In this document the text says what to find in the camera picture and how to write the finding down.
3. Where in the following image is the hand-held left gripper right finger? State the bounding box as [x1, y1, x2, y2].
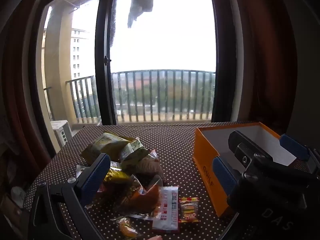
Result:
[212, 155, 241, 203]

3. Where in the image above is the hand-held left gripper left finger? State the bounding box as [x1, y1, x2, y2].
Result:
[27, 152, 111, 240]

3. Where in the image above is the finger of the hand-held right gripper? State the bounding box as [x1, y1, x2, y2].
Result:
[228, 129, 273, 172]
[279, 133, 320, 178]

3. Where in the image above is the small yellow snack packet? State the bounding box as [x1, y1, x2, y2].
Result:
[104, 167, 133, 188]

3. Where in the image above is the orange cardboard box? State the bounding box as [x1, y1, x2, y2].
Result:
[192, 122, 300, 218]

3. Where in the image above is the large yellow snack packet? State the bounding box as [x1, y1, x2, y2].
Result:
[80, 132, 137, 164]

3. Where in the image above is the green snack packet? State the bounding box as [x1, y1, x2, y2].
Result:
[119, 138, 152, 173]

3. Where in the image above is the small burger gummy packet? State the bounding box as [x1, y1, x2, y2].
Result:
[178, 196, 200, 223]

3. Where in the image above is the clear red snack packet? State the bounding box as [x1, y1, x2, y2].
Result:
[135, 149, 164, 180]

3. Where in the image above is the orange snack packet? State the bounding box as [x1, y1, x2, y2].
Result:
[120, 180, 163, 214]

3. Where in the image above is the small yellow candy packet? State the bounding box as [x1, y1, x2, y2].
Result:
[117, 217, 139, 239]

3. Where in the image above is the white red snack packet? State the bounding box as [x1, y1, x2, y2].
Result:
[130, 185, 180, 233]

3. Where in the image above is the brown polka-dot tablecloth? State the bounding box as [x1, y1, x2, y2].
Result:
[24, 121, 310, 240]

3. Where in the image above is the white air conditioner unit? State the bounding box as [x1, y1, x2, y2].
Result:
[51, 120, 73, 148]

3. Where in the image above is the red-brown curtain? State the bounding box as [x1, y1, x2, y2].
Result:
[0, 0, 54, 170]
[225, 0, 300, 123]

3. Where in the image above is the balcony railing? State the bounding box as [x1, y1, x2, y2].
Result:
[65, 69, 216, 124]

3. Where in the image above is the beige building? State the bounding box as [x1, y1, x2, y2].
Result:
[71, 29, 97, 80]

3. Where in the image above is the dark hanging cloth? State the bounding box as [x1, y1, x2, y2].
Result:
[109, 0, 119, 48]

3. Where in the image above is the grey hanging cloth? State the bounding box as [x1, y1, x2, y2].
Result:
[127, 0, 154, 28]

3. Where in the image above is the black window frame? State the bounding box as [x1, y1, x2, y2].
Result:
[27, 0, 237, 158]

